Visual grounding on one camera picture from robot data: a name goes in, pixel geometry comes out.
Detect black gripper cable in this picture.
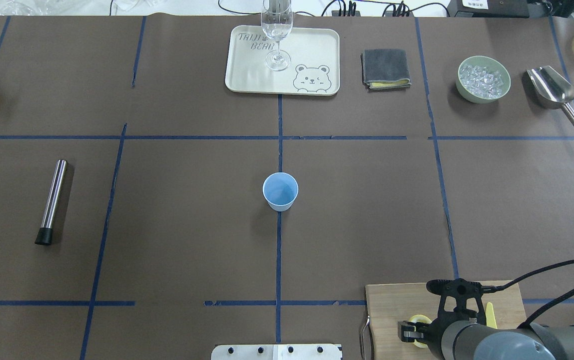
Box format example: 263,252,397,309
497,257,574,328

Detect yellow plastic knife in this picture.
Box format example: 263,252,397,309
485,301,498,330

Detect yellow lemon half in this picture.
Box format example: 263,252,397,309
408,314,432,349

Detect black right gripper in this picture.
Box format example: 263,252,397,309
399,278,498,345

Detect clear wine glass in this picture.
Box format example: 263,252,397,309
261,0,294,72

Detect steel muddler black tip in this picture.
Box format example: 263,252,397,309
34,159,69,246

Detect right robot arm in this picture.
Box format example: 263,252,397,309
397,278,574,360

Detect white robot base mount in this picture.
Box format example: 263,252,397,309
211,343,343,360

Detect cream bear serving tray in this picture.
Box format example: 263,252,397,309
225,25,341,96

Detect grey folded cloth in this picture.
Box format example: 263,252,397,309
361,48,412,91

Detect steel ice scoop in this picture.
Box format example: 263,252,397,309
525,65,574,127

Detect wooden cutting board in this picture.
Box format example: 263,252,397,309
361,282,526,360

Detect black power strip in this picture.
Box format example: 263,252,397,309
325,0,361,18

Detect green bowl of ice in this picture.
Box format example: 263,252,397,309
455,55,511,104

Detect light blue paper cup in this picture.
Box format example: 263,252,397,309
262,172,299,212

